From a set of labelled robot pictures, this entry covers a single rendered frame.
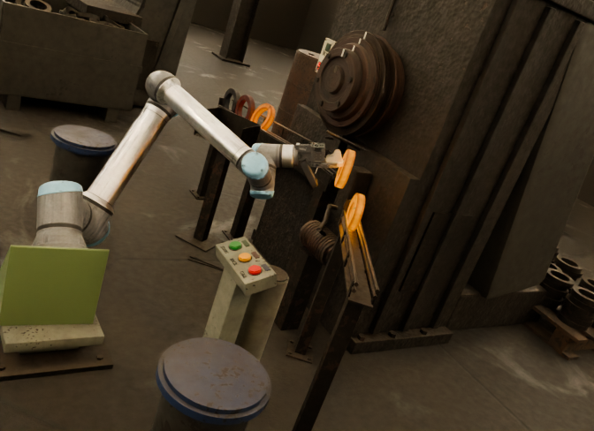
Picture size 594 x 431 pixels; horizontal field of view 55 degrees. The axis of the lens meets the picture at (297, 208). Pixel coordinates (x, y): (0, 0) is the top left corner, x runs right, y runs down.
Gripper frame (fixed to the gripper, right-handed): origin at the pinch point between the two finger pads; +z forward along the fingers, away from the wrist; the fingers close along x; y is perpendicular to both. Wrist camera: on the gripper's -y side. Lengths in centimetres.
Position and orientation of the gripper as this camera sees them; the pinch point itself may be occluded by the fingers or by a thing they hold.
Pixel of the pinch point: (346, 164)
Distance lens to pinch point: 222.7
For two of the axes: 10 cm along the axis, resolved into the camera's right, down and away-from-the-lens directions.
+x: 0.7, -3.4, 9.4
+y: 0.3, -9.4, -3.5
